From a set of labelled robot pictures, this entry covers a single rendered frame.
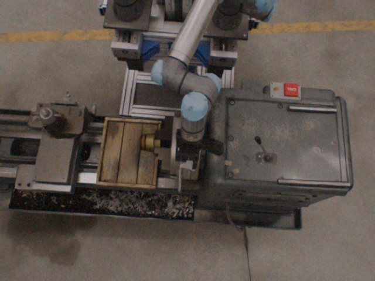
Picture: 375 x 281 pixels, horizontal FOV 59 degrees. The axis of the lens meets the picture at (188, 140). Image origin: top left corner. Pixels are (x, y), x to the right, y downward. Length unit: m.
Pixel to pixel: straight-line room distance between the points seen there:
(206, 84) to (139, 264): 1.78
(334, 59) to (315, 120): 1.84
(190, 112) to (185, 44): 0.24
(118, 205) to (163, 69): 1.14
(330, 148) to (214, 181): 0.50
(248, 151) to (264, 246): 1.35
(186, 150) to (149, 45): 0.87
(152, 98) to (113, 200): 0.92
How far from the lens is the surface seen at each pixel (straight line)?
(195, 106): 0.94
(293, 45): 3.25
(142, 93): 2.63
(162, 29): 1.85
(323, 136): 1.50
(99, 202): 2.08
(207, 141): 1.10
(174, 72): 1.05
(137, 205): 1.97
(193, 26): 1.11
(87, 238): 2.64
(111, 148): 1.77
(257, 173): 1.36
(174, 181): 1.72
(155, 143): 1.52
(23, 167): 1.87
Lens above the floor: 2.55
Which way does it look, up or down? 72 degrees down
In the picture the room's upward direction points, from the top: 5 degrees clockwise
